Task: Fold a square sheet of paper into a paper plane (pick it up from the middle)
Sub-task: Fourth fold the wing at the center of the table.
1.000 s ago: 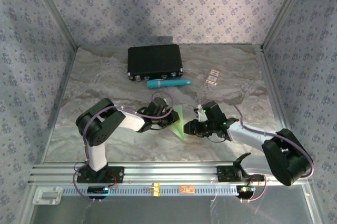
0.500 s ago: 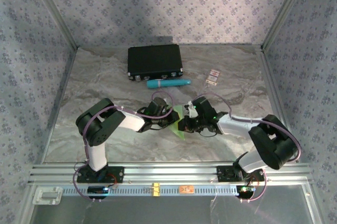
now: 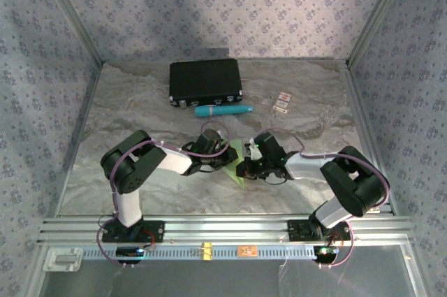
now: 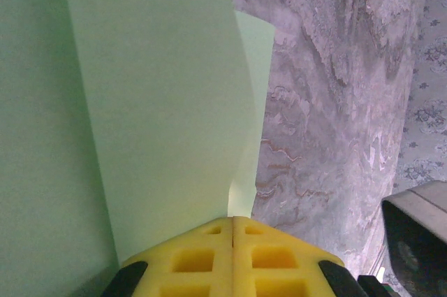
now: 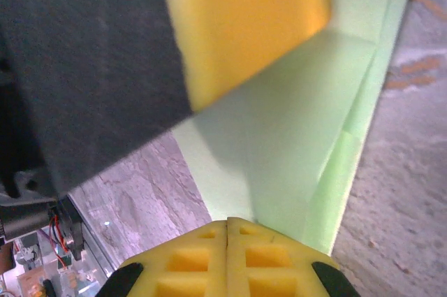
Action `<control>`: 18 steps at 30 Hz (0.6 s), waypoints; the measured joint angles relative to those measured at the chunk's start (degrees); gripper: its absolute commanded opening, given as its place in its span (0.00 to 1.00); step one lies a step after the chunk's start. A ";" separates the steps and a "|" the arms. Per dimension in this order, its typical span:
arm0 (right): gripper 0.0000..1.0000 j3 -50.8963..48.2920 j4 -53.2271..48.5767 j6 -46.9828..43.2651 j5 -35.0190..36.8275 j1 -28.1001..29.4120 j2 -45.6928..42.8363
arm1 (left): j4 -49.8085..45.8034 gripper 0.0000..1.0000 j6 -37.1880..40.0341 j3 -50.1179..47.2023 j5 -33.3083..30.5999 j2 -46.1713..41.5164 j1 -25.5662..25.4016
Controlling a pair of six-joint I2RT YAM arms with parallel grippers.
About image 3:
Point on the light green paper sheet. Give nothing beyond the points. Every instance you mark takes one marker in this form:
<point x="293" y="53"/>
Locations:
<point x="239" y="171"/>

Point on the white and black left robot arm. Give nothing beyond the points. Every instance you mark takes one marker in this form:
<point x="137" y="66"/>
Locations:
<point x="176" y="162"/>

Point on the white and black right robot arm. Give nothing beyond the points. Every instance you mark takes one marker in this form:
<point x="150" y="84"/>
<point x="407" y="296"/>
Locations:
<point x="304" y="167"/>

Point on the teal cylindrical pen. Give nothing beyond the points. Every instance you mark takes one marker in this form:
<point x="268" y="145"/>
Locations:
<point x="223" y="111"/>

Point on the clear packet with printed card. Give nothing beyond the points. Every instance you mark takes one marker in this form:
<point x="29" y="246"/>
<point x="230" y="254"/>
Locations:
<point x="282" y="101"/>

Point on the black hard case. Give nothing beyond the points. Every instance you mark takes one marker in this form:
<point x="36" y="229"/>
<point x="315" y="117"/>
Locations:
<point x="204" y="80"/>

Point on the orange label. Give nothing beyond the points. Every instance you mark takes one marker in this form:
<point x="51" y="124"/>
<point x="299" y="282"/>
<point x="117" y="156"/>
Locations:
<point x="248" y="251"/>

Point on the grey metal front panel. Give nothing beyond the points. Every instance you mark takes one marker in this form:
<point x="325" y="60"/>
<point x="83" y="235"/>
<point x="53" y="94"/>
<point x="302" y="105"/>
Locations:
<point x="227" y="279"/>

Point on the aluminium mounting rail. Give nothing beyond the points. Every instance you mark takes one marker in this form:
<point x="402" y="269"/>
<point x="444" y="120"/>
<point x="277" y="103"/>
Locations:
<point x="227" y="229"/>

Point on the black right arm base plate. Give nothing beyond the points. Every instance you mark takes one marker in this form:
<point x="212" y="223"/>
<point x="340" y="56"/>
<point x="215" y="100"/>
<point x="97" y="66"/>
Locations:
<point x="297" y="230"/>

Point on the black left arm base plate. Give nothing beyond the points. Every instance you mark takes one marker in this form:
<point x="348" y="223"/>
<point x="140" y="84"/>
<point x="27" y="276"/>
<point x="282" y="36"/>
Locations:
<point x="157" y="232"/>

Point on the aluminium frame side rail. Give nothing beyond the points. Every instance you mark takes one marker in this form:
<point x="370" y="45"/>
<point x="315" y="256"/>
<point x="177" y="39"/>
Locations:
<point x="81" y="136"/>
<point x="368" y="136"/>

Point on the white plastic bracket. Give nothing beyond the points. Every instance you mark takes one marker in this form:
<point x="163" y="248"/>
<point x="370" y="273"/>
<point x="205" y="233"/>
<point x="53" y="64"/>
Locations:
<point x="63" y="259"/>

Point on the aluminium frame post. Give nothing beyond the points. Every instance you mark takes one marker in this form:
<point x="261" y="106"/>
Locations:
<point x="378" y="14"/>

